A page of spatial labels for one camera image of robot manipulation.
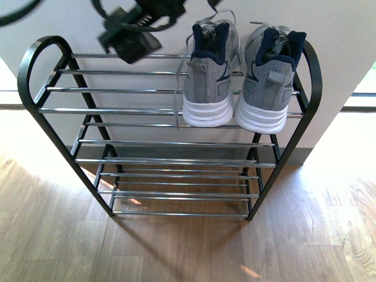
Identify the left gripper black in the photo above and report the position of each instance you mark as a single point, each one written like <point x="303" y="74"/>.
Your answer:
<point x="130" y="33"/>

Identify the black metal shoe rack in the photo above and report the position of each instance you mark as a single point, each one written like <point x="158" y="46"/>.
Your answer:
<point x="127" y="153"/>

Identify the grey sneaker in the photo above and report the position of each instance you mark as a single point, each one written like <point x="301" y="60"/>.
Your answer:
<point x="208" y="99"/>
<point x="271" y="57"/>

